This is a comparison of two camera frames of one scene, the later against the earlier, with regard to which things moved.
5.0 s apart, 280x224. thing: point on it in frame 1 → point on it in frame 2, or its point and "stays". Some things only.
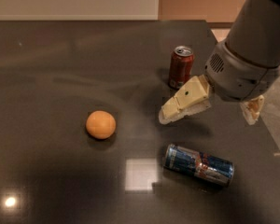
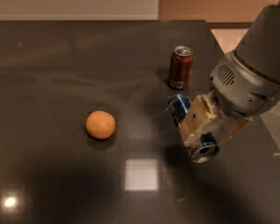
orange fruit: (101, 124) stays
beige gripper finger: (251, 109) → (235, 129)
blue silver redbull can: (206, 167) → (208, 149)
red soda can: (181, 66) stays
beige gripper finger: (192, 99) → (198, 116)
